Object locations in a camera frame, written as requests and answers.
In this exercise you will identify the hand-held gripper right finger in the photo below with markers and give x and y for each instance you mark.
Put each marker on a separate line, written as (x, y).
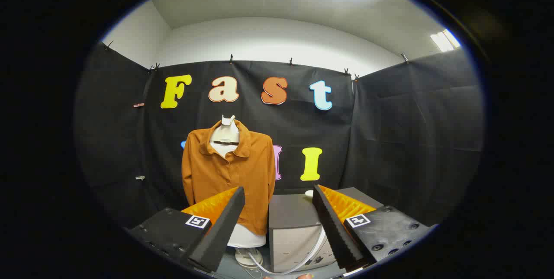
(333, 231)

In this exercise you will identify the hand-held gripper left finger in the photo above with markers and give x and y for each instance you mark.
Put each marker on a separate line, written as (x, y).
(225, 227)

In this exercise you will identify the orange button-up shirt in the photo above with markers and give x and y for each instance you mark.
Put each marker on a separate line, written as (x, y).
(216, 175)

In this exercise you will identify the white mannequin torso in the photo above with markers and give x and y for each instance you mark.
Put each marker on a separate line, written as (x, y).
(227, 134)

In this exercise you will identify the black backdrop cloth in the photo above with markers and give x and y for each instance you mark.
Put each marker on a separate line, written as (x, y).
(389, 140)

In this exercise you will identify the small ceiling light panel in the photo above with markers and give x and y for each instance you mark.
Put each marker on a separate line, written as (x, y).
(443, 40)

